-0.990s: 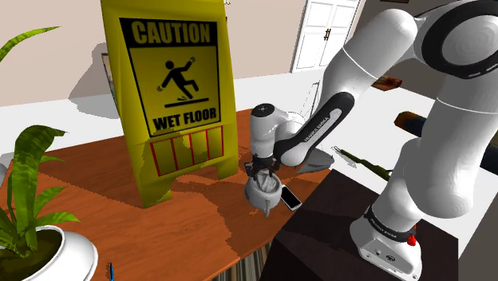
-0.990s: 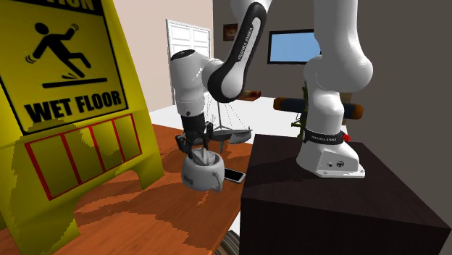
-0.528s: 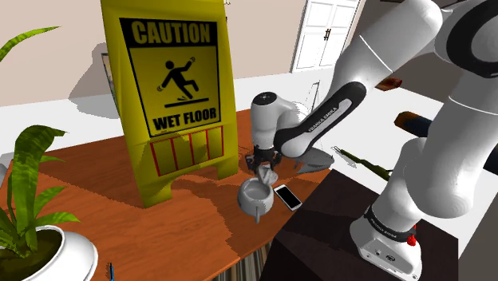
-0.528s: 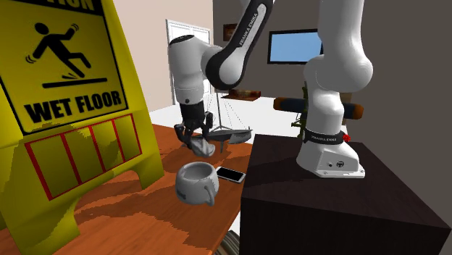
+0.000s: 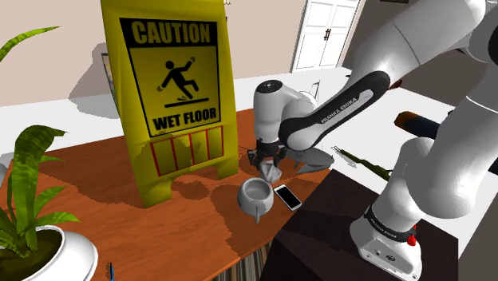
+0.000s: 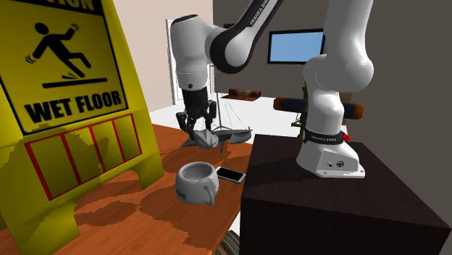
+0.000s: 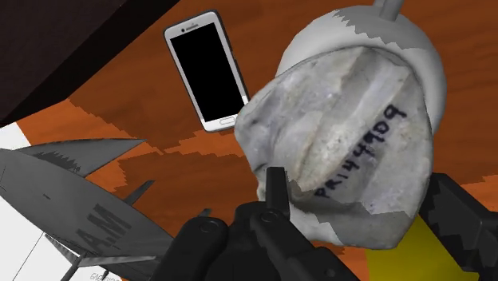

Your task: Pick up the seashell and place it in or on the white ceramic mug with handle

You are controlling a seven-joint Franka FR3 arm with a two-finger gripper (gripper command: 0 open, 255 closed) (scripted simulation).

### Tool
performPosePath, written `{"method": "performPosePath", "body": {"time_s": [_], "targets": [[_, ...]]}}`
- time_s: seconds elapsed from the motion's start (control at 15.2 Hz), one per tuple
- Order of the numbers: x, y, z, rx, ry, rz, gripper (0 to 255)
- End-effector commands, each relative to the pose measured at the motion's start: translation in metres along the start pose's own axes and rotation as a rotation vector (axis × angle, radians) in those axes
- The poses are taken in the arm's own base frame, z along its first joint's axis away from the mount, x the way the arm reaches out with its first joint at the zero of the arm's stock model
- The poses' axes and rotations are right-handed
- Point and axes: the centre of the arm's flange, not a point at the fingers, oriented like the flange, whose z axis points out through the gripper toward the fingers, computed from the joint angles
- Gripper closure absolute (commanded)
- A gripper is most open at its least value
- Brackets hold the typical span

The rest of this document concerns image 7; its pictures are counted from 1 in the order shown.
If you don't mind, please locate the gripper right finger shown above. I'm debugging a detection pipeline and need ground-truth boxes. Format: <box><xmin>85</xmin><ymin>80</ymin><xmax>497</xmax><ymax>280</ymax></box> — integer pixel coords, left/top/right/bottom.
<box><xmin>417</xmin><ymin>172</ymin><xmax>498</xmax><ymax>281</ymax></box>

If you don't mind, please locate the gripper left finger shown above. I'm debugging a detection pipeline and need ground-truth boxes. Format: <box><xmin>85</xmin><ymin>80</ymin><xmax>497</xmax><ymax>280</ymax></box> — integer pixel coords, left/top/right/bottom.
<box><xmin>149</xmin><ymin>166</ymin><xmax>361</xmax><ymax>281</ymax></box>

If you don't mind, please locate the yellow object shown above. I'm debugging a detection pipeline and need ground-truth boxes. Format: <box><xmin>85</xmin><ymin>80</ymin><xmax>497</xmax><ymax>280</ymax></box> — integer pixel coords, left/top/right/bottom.
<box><xmin>363</xmin><ymin>216</ymin><xmax>470</xmax><ymax>281</ymax></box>

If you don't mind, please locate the grey stone figure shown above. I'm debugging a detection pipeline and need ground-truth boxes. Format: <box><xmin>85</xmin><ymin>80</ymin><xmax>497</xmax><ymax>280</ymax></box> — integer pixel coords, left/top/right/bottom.
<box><xmin>234</xmin><ymin>0</ymin><xmax>448</xmax><ymax>250</ymax></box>

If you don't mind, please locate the white smartphone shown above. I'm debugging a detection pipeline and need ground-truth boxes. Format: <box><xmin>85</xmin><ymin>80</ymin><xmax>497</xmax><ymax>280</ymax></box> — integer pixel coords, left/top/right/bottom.
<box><xmin>163</xmin><ymin>9</ymin><xmax>251</xmax><ymax>133</ymax></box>

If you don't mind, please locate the grey model aircraft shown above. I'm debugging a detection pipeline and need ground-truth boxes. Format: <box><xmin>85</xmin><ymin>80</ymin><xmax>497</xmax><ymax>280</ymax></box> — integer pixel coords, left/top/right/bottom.
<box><xmin>0</xmin><ymin>137</ymin><xmax>213</xmax><ymax>281</ymax></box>

